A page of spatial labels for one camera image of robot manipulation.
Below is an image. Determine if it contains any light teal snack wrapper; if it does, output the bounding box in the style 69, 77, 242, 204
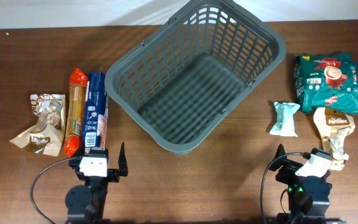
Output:
269, 102, 300, 137

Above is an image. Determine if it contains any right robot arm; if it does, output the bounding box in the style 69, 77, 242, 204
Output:
270, 145, 345, 224

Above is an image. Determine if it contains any grey plastic basket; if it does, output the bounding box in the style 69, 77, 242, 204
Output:
105, 0, 286, 155

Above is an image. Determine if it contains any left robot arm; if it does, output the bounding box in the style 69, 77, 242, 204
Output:
65, 144, 129, 223

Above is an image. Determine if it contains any brown foil snack pouch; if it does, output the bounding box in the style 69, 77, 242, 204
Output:
10, 93, 66, 157

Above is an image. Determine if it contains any orange spaghetti packet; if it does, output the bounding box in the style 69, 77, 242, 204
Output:
64, 68, 88, 157

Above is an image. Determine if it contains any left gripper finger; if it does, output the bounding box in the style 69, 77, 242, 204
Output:
118, 142, 129, 177
72, 143, 85, 157

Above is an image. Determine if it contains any beige Pantiere snack pouch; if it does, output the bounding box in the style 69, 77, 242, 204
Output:
313, 107, 356, 171

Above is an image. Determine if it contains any green coffee bag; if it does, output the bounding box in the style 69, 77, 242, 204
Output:
293, 53, 358, 114

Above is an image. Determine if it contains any blue pasta box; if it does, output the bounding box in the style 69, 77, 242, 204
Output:
82, 72, 108, 151

